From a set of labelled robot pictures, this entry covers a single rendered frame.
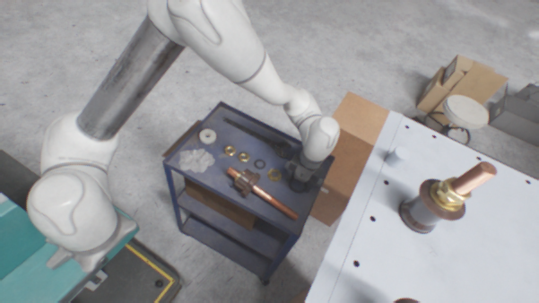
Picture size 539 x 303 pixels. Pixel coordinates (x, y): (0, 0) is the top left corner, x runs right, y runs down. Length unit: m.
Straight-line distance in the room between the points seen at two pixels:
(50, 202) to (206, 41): 0.53
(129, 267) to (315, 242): 1.18
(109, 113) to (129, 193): 1.43
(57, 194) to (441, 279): 0.86
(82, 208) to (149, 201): 1.36
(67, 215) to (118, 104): 0.29
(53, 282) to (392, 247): 0.90
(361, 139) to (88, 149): 1.13
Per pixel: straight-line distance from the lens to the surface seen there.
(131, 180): 2.28
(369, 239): 0.66
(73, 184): 0.84
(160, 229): 2.07
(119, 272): 1.70
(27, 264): 1.10
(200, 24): 0.51
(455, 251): 0.76
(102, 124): 0.87
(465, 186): 0.63
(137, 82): 0.77
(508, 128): 3.95
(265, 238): 1.50
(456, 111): 2.87
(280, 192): 1.20
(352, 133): 1.47
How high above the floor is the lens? 1.91
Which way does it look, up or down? 54 degrees down
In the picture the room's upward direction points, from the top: 16 degrees clockwise
